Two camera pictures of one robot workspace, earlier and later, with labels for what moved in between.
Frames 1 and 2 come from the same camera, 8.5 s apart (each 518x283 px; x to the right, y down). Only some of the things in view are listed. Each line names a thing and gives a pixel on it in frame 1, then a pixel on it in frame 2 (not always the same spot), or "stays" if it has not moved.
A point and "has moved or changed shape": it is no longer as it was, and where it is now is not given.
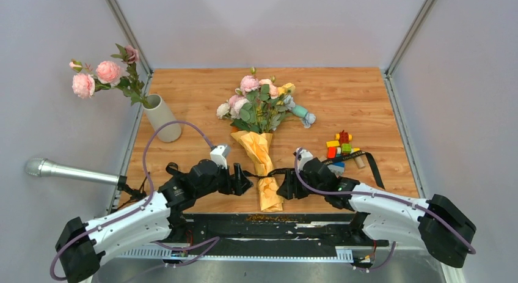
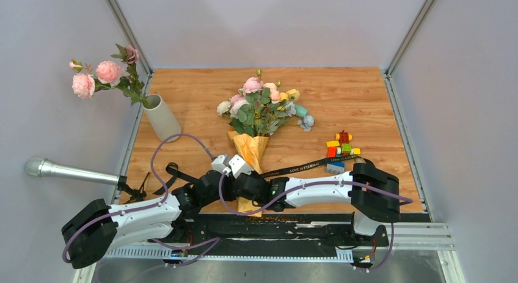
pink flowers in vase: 110,74 stays
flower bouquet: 253,113 has moved or changed shape
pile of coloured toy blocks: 340,147 stays
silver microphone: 41,167 stays
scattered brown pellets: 265,217 stays
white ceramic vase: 159,114 stays
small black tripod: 135,194 stays
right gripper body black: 300,191 → 256,175
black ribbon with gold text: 357,157 has moved or changed shape
